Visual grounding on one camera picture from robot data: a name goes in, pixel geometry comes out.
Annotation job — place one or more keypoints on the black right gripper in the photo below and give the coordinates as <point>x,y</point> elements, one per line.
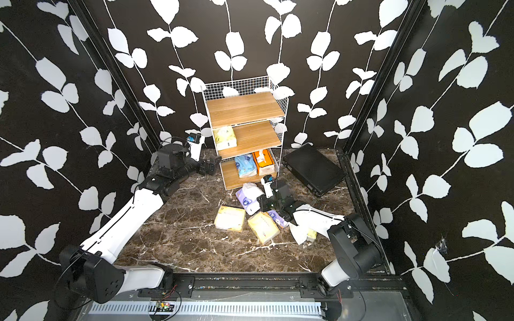
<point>264,205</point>

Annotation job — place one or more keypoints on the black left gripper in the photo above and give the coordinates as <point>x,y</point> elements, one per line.
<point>212,166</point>

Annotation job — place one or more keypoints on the purple tissue pack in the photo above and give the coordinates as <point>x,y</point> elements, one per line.
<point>248,197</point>
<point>276,217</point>

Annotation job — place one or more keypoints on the purple tissue pack front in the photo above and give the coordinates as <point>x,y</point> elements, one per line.
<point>248,197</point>

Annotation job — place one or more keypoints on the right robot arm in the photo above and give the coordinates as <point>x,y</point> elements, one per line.
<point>356,250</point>

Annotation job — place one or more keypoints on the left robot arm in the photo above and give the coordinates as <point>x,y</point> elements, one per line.
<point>89,269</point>

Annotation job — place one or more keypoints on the green floral tissue pack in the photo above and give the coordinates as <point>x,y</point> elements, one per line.
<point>224,138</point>

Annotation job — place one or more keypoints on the light blue tissue pack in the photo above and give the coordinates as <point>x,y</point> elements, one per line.
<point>245,165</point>

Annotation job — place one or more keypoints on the orange tissue pack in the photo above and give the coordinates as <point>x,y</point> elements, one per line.
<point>264,162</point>

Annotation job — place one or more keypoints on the black hard case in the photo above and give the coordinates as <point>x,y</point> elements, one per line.
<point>314,169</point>

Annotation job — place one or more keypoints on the small circuit board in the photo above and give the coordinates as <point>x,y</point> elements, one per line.
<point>163,307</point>

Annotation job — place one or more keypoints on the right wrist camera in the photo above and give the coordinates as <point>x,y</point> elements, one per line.
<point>268,183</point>

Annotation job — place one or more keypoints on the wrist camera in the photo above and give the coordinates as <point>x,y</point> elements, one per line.
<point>195,142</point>
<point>268,183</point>

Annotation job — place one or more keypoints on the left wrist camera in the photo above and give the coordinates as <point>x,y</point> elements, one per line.
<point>195,142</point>

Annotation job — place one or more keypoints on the white wire wooden shelf rack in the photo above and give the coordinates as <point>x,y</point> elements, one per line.
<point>257,113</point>

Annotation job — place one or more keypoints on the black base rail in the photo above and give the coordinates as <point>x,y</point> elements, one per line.
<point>307,284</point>

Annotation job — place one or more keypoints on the white ribbed cable duct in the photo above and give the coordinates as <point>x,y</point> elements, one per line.
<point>205,308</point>

